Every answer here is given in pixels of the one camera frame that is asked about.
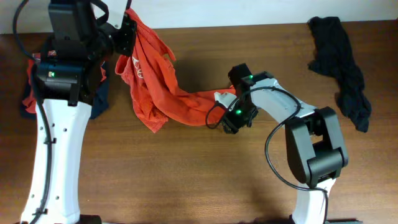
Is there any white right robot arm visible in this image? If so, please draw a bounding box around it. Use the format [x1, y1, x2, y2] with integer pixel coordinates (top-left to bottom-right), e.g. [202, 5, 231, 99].
[215, 63, 348, 223]

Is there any orange FRAM t-shirt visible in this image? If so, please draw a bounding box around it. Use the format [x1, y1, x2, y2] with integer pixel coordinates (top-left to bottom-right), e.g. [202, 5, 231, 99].
[115, 8, 235, 133]

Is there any red printed folded t-shirt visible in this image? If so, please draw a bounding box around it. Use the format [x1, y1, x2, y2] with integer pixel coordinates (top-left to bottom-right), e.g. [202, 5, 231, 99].
[22, 51, 108, 114]

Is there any black crumpled garment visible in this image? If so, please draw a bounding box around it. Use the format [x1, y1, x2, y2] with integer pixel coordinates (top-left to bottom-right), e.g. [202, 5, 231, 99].
[308, 17, 372, 133]

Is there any navy folded garment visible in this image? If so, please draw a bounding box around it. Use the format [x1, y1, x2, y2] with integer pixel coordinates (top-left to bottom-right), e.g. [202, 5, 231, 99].
[20, 60, 110, 120]

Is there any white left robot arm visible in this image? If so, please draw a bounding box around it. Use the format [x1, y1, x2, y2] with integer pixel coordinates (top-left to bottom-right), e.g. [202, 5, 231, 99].
[20, 13, 137, 223]

